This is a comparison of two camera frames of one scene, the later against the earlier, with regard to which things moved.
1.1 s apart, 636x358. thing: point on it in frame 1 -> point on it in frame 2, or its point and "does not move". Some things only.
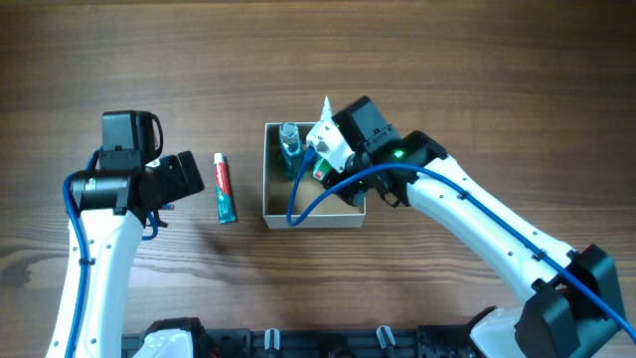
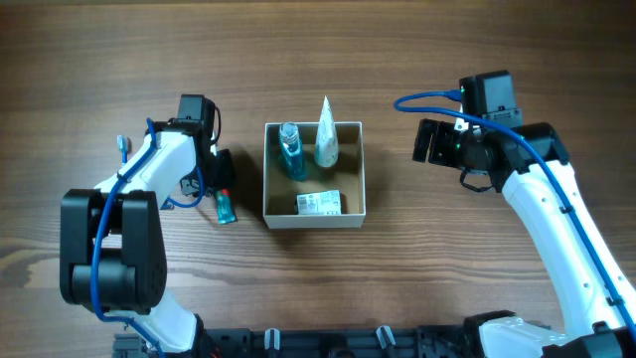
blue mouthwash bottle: x=292 y=153 does not move
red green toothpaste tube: x=225 y=195 does not move
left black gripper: x=186 y=172 -> x=222 y=170
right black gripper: x=349 y=172 -> x=425 y=141
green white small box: x=321 y=169 -> x=319 y=203
